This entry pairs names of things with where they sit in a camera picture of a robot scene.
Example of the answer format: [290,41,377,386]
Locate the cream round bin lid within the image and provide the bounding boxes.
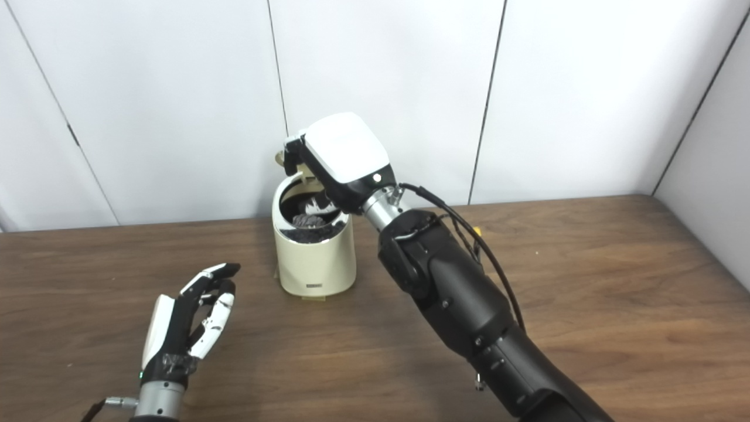
[275,149,320,183]

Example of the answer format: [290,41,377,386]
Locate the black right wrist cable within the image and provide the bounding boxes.
[398,183,526,332]

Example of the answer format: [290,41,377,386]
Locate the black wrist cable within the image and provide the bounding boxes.
[398,183,526,332]
[80,396,140,422]

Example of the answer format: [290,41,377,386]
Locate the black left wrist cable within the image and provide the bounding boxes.
[80,396,140,422]

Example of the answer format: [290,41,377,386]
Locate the white and black right hand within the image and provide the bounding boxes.
[284,112,399,215]

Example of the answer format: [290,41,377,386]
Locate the cream-colored bin body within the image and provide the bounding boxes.
[272,173,357,296]

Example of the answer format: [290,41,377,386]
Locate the white and black left hand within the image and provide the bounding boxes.
[141,263,241,387]

